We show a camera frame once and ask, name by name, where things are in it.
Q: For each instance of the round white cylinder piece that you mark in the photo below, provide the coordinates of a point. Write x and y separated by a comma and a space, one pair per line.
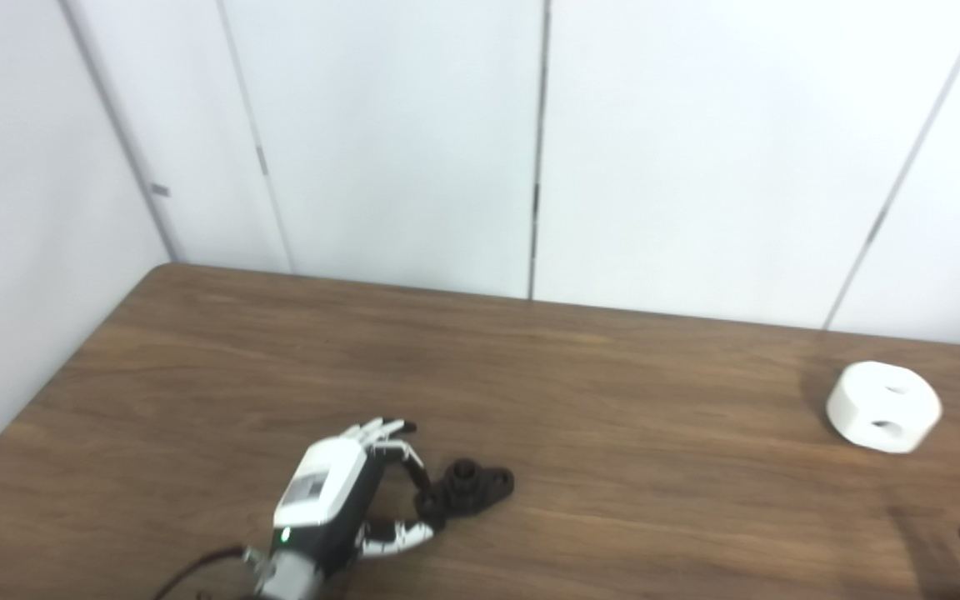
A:
863, 408

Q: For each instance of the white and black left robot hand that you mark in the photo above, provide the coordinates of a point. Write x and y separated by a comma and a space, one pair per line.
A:
322, 492

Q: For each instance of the black flanged holder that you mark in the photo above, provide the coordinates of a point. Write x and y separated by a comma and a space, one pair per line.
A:
472, 487

